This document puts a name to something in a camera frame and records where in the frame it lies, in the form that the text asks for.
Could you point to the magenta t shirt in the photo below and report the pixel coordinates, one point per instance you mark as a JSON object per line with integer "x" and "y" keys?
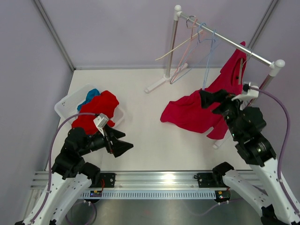
{"x": 187, "y": 112}

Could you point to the white slotted cable duct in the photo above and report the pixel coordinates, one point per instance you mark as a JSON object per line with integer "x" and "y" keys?
{"x": 149, "y": 194}

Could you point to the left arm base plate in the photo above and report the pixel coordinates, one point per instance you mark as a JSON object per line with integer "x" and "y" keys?
{"x": 104, "y": 180}

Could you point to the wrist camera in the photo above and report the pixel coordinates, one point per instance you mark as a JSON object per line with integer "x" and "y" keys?
{"x": 249, "y": 92}
{"x": 100, "y": 122}

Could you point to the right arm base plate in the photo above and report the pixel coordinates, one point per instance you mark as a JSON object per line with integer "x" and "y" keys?
{"x": 209, "y": 180}

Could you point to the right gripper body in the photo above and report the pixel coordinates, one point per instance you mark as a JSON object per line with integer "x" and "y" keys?
{"x": 234, "y": 111}

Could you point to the blue t shirt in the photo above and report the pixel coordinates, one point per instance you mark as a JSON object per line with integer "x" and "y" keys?
{"x": 90, "y": 95}

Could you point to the white clothes rack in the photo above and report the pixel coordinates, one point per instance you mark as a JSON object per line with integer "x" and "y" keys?
{"x": 170, "y": 75}

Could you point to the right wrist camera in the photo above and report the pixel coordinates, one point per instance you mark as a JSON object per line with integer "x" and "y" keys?
{"x": 249, "y": 92}

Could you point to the pink wire hanger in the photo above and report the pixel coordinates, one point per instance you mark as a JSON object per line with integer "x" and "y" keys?
{"x": 189, "y": 49}

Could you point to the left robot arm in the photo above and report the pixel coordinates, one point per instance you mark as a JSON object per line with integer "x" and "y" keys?
{"x": 70, "y": 175}

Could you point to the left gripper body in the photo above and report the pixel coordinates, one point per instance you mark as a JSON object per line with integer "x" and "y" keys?
{"x": 98, "y": 141}

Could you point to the red t shirt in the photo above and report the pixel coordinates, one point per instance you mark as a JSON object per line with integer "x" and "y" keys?
{"x": 104, "y": 103}

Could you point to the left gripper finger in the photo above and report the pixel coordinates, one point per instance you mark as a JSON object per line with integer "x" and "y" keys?
{"x": 119, "y": 147}
{"x": 110, "y": 132}

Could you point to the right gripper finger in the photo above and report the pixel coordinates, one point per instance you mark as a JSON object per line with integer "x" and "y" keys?
{"x": 208, "y": 98}
{"x": 223, "y": 109}

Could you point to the white plastic basket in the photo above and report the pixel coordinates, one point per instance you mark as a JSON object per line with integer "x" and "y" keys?
{"x": 67, "y": 106}

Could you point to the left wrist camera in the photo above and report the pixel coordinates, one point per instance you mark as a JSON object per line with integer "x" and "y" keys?
{"x": 100, "y": 122}

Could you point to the aluminium rail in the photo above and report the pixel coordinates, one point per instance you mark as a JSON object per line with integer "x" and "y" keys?
{"x": 158, "y": 180}

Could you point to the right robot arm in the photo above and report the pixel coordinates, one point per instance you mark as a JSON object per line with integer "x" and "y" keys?
{"x": 276, "y": 205}

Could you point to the cream wire hanger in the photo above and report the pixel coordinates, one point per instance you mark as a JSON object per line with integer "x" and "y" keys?
{"x": 192, "y": 37}

